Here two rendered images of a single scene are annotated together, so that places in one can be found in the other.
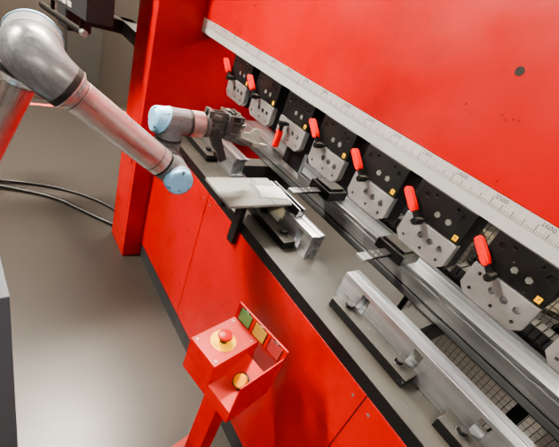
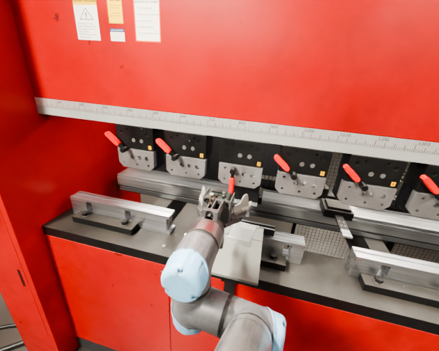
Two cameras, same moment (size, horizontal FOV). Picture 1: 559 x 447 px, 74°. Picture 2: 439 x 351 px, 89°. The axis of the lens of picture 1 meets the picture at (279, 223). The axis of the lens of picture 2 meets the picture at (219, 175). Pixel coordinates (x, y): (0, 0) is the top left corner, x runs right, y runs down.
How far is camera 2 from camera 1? 0.87 m
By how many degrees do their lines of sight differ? 29
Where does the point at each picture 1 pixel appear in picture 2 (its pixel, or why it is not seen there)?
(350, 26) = (283, 57)
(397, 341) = (429, 281)
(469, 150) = not seen: outside the picture
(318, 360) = (389, 338)
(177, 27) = (7, 121)
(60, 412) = not seen: outside the picture
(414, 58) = (383, 69)
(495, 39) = not seen: outside the picture
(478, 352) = (424, 242)
